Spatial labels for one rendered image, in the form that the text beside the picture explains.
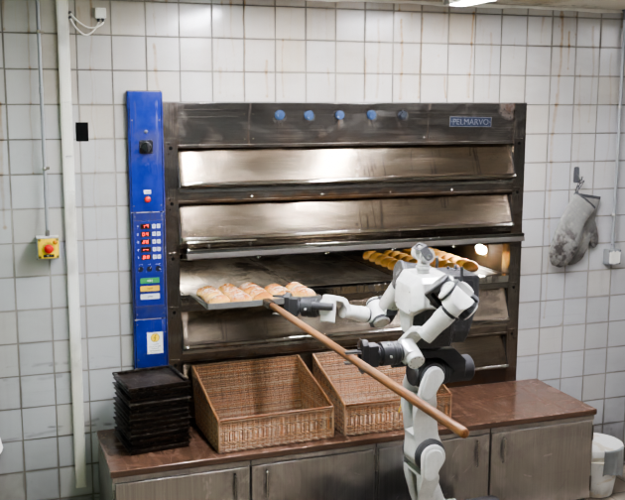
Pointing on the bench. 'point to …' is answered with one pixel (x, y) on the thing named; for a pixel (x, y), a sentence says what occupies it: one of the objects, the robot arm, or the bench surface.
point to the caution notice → (155, 342)
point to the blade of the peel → (240, 303)
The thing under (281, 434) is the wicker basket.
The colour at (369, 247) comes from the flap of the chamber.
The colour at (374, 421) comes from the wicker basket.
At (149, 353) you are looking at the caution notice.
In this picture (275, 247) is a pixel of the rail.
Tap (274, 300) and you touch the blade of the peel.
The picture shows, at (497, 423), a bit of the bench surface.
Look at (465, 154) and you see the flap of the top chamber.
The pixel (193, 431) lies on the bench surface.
